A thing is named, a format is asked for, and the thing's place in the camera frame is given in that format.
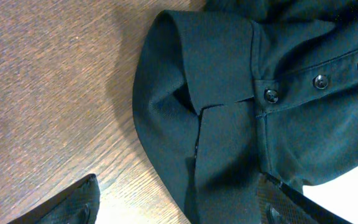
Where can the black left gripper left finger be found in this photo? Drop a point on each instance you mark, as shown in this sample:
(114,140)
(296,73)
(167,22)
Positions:
(77,204)

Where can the black polo shirt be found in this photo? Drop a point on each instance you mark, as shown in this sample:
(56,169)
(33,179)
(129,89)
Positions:
(246,87)

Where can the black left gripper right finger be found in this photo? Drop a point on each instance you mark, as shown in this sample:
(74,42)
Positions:
(281,204)

